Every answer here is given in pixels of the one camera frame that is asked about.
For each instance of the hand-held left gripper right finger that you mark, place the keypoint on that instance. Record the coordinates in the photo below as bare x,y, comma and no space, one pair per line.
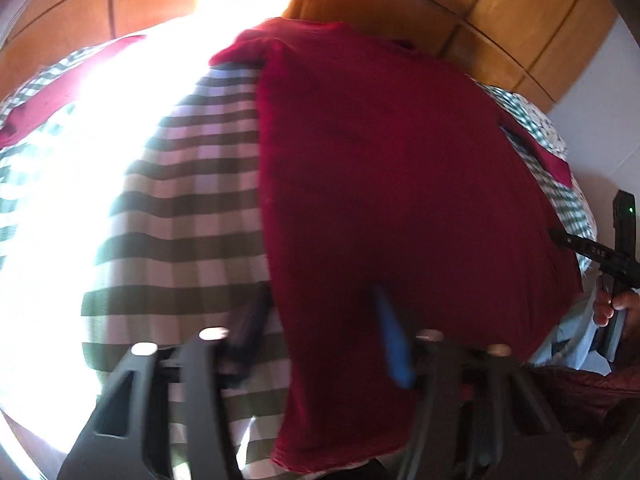
397,345

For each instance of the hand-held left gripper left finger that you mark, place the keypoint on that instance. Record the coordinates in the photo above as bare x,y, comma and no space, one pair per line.
250,325

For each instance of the red cloth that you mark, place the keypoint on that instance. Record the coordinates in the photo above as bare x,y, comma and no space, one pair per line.
45,105

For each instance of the red shirt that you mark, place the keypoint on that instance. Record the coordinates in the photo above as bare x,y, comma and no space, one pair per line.
390,170

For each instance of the green checked blanket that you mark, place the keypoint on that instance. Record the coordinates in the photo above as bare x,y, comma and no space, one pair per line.
190,195

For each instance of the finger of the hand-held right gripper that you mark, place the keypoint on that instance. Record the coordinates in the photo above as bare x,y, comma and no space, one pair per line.
582,249

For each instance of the person's right hand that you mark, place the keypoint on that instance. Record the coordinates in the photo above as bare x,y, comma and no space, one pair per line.
629,302

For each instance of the wooden wardrobe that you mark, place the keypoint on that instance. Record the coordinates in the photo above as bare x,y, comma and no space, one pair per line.
450,5

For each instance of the person's dark red jacket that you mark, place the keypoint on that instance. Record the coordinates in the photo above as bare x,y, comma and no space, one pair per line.
585,400

